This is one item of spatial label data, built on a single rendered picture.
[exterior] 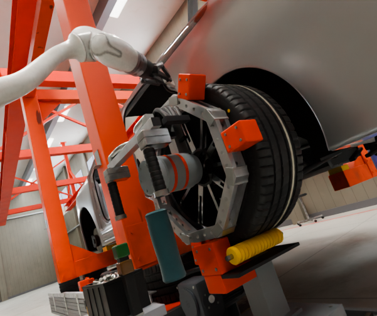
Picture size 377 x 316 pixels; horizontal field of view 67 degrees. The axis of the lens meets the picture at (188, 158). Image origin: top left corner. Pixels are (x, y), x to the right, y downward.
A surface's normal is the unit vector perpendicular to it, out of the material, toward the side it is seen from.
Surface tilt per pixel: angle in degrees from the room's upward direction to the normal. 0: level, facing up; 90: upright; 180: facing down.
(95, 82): 90
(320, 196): 90
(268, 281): 90
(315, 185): 90
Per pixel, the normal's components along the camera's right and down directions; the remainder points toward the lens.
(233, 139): -0.79, 0.12
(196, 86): 0.61, 0.23
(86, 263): 0.52, -0.36
